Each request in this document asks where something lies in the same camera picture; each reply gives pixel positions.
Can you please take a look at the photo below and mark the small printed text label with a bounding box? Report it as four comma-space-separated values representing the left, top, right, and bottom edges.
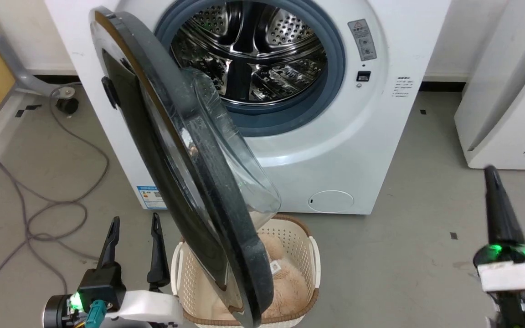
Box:
392, 76, 415, 99

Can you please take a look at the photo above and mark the grey metal stand leg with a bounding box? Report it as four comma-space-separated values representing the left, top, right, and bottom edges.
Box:
0, 33, 77, 99

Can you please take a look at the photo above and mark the steel washing machine drum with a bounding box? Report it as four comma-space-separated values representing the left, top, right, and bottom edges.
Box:
170, 0, 329, 105

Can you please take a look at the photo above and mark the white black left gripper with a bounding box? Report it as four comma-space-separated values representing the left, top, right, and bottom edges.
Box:
77, 212, 185, 328

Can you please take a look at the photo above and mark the white standing appliance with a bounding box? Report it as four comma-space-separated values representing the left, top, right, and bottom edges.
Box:
454, 0, 525, 171

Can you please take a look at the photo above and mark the beige plush towel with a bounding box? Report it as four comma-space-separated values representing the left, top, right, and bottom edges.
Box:
212, 232, 312, 320

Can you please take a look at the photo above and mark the black caster wheel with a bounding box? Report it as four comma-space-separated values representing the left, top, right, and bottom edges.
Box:
55, 97, 80, 115

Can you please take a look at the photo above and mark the grey floor cable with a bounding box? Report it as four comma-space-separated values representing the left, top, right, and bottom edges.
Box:
0, 86, 110, 328
0, 157, 68, 296

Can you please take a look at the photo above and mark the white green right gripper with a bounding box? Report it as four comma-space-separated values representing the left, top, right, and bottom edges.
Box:
473, 166, 525, 292

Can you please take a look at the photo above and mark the round white filter cover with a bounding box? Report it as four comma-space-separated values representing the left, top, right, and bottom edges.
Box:
308, 190, 355, 214

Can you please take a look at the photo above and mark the white front-load washing machine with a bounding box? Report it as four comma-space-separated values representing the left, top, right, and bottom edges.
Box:
44, 0, 453, 215

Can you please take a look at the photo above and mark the cream plastic laundry basket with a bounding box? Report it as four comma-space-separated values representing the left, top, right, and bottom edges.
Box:
170, 214, 322, 328

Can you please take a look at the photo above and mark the black glass washing machine door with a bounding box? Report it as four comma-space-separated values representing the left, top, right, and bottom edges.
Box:
88, 5, 283, 328

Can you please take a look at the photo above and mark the blue white energy label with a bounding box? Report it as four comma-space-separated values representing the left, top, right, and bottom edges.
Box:
136, 185, 168, 210

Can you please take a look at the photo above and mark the blue-grey rubber door gasket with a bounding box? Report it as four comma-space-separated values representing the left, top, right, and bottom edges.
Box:
154, 0, 347, 138

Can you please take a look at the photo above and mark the teal cable connector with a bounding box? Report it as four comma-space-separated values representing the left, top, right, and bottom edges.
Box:
84, 300, 108, 328

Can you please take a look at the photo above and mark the grey warning sticker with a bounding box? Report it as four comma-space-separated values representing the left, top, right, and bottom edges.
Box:
347, 19, 378, 62

